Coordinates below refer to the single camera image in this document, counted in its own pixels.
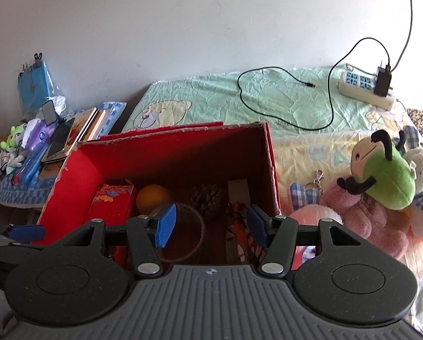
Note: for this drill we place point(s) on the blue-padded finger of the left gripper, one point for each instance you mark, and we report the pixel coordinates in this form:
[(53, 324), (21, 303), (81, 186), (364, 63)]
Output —
[(26, 233)]

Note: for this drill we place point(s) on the purple toy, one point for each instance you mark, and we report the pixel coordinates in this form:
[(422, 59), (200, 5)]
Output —
[(37, 132)]

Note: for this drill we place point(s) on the stack of books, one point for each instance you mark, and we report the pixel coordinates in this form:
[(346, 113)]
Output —
[(87, 126)]

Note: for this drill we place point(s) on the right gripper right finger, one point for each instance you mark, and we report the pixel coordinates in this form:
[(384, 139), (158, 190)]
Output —
[(276, 236)]

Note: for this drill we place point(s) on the green teddy bear bedsheet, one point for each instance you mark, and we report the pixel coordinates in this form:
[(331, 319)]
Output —
[(313, 126)]

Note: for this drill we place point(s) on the plaid heart keychain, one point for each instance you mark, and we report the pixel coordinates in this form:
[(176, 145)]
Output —
[(307, 194)]

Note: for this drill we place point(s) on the large red cardboard box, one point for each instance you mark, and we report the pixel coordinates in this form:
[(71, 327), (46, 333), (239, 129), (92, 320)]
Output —
[(181, 159)]

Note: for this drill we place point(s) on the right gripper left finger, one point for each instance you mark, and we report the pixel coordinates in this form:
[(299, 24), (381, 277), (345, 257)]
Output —
[(146, 234)]

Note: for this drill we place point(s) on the green avocado plush toy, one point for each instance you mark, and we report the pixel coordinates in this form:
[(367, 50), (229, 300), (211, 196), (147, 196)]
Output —
[(379, 170)]

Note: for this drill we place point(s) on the blue folder with clips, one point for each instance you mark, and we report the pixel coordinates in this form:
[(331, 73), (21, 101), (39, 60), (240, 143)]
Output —
[(35, 84)]

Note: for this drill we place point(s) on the small black mirror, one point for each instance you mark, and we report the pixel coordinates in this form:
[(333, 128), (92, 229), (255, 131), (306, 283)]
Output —
[(49, 114)]

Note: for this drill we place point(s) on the red patterned cloth item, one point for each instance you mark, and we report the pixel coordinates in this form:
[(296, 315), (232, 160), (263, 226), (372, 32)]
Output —
[(241, 246)]

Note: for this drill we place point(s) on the black power adapter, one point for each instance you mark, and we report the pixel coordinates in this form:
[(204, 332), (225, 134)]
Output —
[(382, 81)]

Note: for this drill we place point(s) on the blue plastic pencil case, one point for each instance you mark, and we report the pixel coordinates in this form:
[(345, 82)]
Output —
[(31, 165)]

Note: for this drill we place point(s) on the pink plush toy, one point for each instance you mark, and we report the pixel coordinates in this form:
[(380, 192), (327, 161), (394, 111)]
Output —
[(386, 229)]

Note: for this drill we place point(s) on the red gift box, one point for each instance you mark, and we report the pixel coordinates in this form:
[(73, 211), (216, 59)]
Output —
[(112, 203)]

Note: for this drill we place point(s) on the white power strip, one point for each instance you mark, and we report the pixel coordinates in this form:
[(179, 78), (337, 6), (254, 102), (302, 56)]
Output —
[(360, 87)]

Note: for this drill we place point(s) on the orange gourd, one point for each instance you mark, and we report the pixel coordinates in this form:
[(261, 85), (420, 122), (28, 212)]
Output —
[(151, 197)]

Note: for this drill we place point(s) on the green frog plush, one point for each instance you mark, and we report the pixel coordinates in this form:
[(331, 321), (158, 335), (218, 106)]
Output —
[(13, 142)]

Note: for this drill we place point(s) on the black smartphone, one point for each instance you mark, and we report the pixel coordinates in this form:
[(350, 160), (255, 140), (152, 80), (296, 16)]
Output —
[(60, 138)]

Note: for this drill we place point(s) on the brown pine cone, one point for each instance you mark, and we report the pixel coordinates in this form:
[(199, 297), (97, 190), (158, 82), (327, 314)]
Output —
[(209, 198)]

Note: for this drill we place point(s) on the clear tape roll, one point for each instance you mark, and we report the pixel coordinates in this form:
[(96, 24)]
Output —
[(186, 237)]

